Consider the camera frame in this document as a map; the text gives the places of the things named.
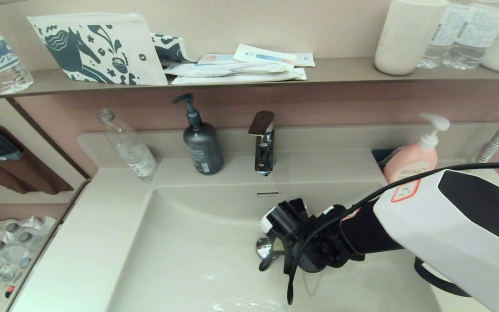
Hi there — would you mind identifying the chrome faucet with lever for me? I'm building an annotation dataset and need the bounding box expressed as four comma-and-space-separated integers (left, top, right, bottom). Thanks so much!
248, 110, 275, 176

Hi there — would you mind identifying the white ceramic sink basin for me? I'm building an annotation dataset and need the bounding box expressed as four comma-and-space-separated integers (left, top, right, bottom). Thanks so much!
9, 122, 499, 312

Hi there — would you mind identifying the chrome drain stopper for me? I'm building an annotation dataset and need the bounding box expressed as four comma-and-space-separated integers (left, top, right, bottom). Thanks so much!
256, 236, 276, 260

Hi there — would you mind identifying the small blue object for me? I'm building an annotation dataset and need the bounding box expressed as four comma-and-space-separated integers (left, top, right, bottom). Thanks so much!
371, 149, 399, 167

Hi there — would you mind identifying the dark grey pump bottle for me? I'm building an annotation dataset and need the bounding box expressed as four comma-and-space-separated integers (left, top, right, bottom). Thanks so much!
172, 93, 224, 176

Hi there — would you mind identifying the pink soap pump bottle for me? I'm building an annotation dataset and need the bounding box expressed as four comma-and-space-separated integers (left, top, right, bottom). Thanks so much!
383, 113, 450, 183

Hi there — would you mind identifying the long white plastic packet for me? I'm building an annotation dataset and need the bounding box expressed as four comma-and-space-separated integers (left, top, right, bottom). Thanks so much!
164, 62, 293, 78
171, 68, 307, 85

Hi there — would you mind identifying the clear empty plastic bottle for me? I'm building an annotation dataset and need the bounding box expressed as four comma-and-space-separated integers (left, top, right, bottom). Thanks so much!
97, 108, 160, 182

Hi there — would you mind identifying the small white packet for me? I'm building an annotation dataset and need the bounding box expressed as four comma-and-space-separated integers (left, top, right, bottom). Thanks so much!
295, 53, 316, 68

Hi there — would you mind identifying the white packet with blue stripe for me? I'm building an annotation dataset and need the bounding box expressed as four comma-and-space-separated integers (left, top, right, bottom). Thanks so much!
233, 43, 298, 70

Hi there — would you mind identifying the pale pink packet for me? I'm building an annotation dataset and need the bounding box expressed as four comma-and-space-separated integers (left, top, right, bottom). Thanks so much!
198, 54, 239, 65

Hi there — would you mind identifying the small horse print pouch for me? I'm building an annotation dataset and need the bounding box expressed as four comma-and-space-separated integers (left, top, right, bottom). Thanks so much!
151, 34, 197, 68

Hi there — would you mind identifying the tall white cup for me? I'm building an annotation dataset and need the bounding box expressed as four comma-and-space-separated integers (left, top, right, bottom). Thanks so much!
374, 0, 448, 76

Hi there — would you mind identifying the large horse print pouch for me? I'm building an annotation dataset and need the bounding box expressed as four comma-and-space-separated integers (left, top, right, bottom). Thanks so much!
27, 13, 168, 86

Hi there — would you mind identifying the water bottle with white label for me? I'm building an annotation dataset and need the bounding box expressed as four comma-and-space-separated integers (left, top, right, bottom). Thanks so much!
418, 0, 456, 69
443, 0, 499, 71

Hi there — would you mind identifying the plastic wrapped bottle pack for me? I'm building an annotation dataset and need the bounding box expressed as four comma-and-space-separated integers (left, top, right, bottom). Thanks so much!
0, 216, 57, 291

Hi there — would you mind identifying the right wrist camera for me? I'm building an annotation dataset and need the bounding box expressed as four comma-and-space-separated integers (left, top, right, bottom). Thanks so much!
260, 198, 308, 237

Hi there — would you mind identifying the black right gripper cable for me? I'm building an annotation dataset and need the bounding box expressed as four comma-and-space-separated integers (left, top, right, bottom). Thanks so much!
414, 257, 471, 297

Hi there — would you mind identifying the grey wall shelf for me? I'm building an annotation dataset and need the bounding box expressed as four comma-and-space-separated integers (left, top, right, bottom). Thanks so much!
0, 56, 499, 101

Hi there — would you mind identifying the brown wall holder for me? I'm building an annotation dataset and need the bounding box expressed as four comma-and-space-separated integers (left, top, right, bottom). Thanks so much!
0, 126, 75, 195

